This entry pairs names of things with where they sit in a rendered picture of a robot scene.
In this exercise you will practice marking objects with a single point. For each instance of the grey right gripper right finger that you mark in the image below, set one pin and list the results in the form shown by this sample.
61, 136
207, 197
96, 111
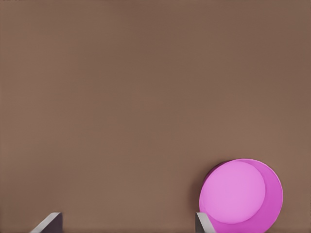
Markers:
202, 223

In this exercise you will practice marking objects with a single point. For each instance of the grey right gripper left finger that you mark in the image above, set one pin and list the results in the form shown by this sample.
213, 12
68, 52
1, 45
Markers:
51, 224

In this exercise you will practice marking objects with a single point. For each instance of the pink plate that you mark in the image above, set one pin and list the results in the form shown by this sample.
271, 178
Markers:
238, 194

